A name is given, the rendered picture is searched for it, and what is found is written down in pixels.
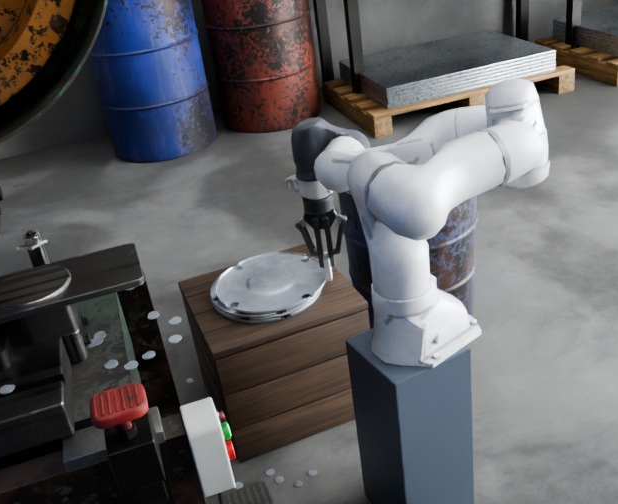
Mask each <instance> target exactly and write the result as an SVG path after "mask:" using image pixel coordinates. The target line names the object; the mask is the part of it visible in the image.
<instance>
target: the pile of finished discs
mask: <svg viewBox="0 0 618 504"><path fill-rule="evenodd" d="M222 274H223V273H222ZM222 274H221V275H222ZM221 275H220V276H221ZM220 276H219V277H218V278H217V279H216V280H215V281H214V283H213V285H212V287H211V290H210V296H211V301H212V304H213V306H214V307H215V310H216V311H217V312H218V313H219V314H220V315H222V316H223V317H225V318H227V319H230V320H233V321H237V322H243V323H266V322H272V321H277V320H281V319H284V317H281V316H284V315H287V314H288V315H287V317H290V316H293V315H295V314H297V313H299V312H301V311H303V310H305V309H306V308H308V307H309V306H310V305H311V304H313V303H314V302H315V301H316V299H317V298H318V297H319V295H320V293H321V291H322V289H321V290H320V291H319V292H318V293H317V294H316V295H315V296H314V297H312V298H311V297H310V295H309V294H305V295H303V296H302V298H309V300H308V301H306V302H304V303H302V304H300V305H298V306H295V307H292V308H289V309H286V310H282V311H278V312H272V313H244V312H239V311H236V310H233V309H230V308H231V307H236V306H238V305H239V303H232V304H231V305H230V306H231V307H229V308H228V307H226V306H225V305H223V304H222V303H221V302H220V301H219V299H218V298H217V296H216V292H215V286H216V283H217V281H218V279H219V278H220Z"/></svg>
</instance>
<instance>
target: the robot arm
mask: <svg viewBox="0 0 618 504"><path fill-rule="evenodd" d="M291 145H292V153H293V160H294V163H295V165H296V174H294V175H292V176H290V177H288V178H287V179H285V180H284V183H285V186H286V187H287V188H289V189H292V190H294V191H296V192H299V195H300V196H302V200H303V206H304V214H303V218H301V219H298V220H297V221H296V228H297V229H298V230H299V231H300V232H301V234H302V236H303V239H304V241H305V243H306V245H307V248H308V250H309V252H310V254H311V256H317V257H318V258H319V265H320V267H321V268H324V269H325V276H326V281H332V268H331V267H334V266H335V259H334V255H335V254H339V253H340V248H341V241H342V234H343V228H344V226H345V224H346V223H347V216H346V215H343V216H342V215H340V214H338V212H337V210H336V209H335V204H334V197H333V192H334V191H335V192H339V193H342V192H345V191H348V190H350V192H351V194H352V197H353V199H354V202H355V204H356V207H357V211H358V214H359V218H360V222H361V225H362V229H363V232H364V236H365V240H366V243H367V247H368V252H369V259H370V267H371V274H372V281H373V283H372V284H371V294H372V306H373V310H374V332H373V335H372V339H371V349H372V353H373V354H375V355H376V356H377V357H379V358H380V359H381V360H382V361H384V362H385V363H389V364H395V365H401V366H421V367H427V368H434V367H435V366H437V365H438V364H440V363H441V362H443V361H444V360H445V359H447V358H448V357H450V356H451V355H453V354H454V353H455V352H457V351H458V350H460V349H461V348H463V347H464V346H465V345H467V344H468V343H470V342H471V341H472V340H474V339H475V338H477V337H478V336H480V335H481V329H480V327H479V325H478V324H477V321H476V319H474V318H473V317H471V316H470V315H469V314H467V310H466V309H465V307H464V305H463V304H462V302H460V301H459V300H458V299H457V298H455V297H454V296H453V295H451V294H448V293H446V292H444V291H441V290H439V289H437V286H436V277H434V276H433V275H431V274H430V265H429V245H428V243H427V241H426V239H429V238H432V237H434V236H435V235H436V234H437V233H438V232H439V231H440V229H441V228H442V227H443V226H444V225H445V223H446V219H447V216H448V213H449V212H450V211H451V210H452V209H453V208H454V207H456V206H457V205H459V204H460V203H462V202H463V201H465V200H467V199H469V198H472V197H474V196H477V195H479V194H481V193H484V192H486V191H489V190H491V189H494V188H495V187H501V186H503V185H505V186H507V187H508V188H518V189H523V188H530V187H533V186H535V185H537V184H539V183H540V182H542V181H544V180H545V178H546V177H547V176H548V173H549V165H550V161H549V160H548V139H547V129H545V125H544V121H543V116H542V111H541V107H540V102H539V96H538V94H537V91H536V88H535V86H534V83H532V82H531V81H529V80H523V79H516V78H512V79H506V80H503V81H501V82H499V83H497V84H495V85H494V86H492V87H491V88H489V90H488V91H487V93H486V94H485V105H477V106H469V107H461V108H456V109H451V110H447V111H444V112H441V113H438V114H435V115H433V116H430V117H428V118H427V119H425V120H424V121H423V122H422V123H421V124H420V125H419V126H418V127H417V128H416V129H415V130H414V131H413V132H412V133H411V134H409V135H408V136H407V137H405V138H403V139H402V140H400V141H398V142H396V143H393V144H388V145H384V146H379V147H374V148H371V147H370V143H369V141H368V139H367V138H366V136H365V135H363V134H362V133H361V132H359V131H357V130H354V129H351V130H348V129H344V128H340V127H336V126H334V125H332V124H330V123H328V122H326V121H325V120H324V119H322V118H320V117H317V118H308V119H306V120H303V121H301V122H299V123H298V124H297V125H296V126H295V127H294V128H293V130H292V135H291ZM336 219H337V223H338V224H339V225H338V232H337V240H336V247H334V248H333V243H332V236H331V229H330V227H331V226H332V224H333V223H334V221H335V220H336ZM306 222H307V223H308V224H309V225H310V226H311V227H312V228H313V229H314V234H315V239H316V246H317V249H316V248H315V246H314V244H313V241H312V239H311V237H310V234H309V232H308V230H307V228H306ZM320 229H324V230H325V235H326V242H327V249H328V252H323V246H322V239H321V232H320Z"/></svg>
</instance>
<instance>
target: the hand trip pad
mask: <svg viewBox="0 0 618 504"><path fill-rule="evenodd" d="M89 406H90V417H91V421H92V424H93V426H94V427H96V428H98V429H105V428H109V427H112V426H115V425H119V428H120V430H121V431H128V430H129V429H131V427H132V423H131V420H134V419H138V418H140V417H142V416H143V415H144V414H146V412H147V411H148V402H147V397H146V392H145V389H144V387H143V385H141V384H139V383H131V384H127V385H124V386H120V387H117V388H114V389H110V390H107V391H104V392H100V393H98V394H96V395H95V396H93V397H92V399H91V400H90V403H89Z"/></svg>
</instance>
